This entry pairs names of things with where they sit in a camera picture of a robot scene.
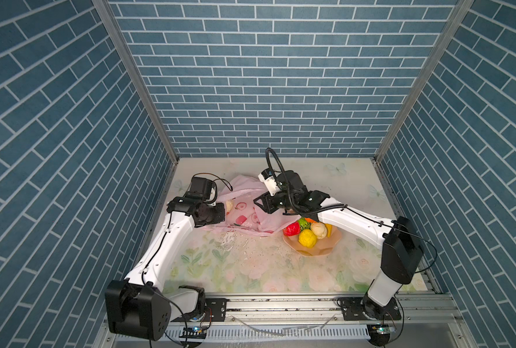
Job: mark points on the peach lotus shaped bowl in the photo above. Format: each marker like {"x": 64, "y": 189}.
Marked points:
{"x": 323, "y": 247}

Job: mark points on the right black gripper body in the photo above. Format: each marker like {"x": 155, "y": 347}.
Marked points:
{"x": 279, "y": 200}

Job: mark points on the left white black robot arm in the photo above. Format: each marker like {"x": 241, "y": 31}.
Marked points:
{"x": 136, "y": 305}

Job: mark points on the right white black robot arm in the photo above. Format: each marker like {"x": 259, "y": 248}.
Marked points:
{"x": 401, "y": 250}

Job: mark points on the red fake bell pepper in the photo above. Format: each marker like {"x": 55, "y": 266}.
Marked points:
{"x": 293, "y": 229}

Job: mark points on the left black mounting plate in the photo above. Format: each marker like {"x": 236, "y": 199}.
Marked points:
{"x": 212, "y": 310}

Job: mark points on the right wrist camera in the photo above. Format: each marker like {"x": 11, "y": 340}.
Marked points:
{"x": 268, "y": 178}

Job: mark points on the pink plastic bag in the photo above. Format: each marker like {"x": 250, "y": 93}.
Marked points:
{"x": 246, "y": 217}

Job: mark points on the white ventilation grille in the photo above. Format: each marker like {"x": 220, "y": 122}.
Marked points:
{"x": 240, "y": 333}

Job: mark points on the green fake fruit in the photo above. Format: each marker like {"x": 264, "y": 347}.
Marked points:
{"x": 304, "y": 224}

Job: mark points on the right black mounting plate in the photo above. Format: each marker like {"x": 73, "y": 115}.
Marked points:
{"x": 355, "y": 308}

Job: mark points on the yellow fake banana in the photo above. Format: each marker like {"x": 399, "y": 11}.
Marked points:
{"x": 329, "y": 229}

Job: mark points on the black mounting plate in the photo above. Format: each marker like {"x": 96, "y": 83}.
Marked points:
{"x": 212, "y": 310}
{"x": 355, "y": 308}

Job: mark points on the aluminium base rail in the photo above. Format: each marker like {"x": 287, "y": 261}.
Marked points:
{"x": 429, "y": 320}

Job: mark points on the yellow fake lemon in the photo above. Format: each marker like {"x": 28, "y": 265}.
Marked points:
{"x": 307, "y": 239}

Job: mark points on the cream fake pear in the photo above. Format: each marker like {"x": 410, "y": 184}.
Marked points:
{"x": 229, "y": 206}

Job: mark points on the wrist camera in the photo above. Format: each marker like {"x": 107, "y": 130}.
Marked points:
{"x": 268, "y": 178}
{"x": 202, "y": 189}

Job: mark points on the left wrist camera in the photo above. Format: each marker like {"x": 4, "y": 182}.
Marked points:
{"x": 202, "y": 189}

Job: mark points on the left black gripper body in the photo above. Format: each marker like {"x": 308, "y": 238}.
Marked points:
{"x": 213, "y": 214}

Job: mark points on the cream fake garlic bulb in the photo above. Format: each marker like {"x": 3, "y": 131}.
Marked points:
{"x": 320, "y": 230}

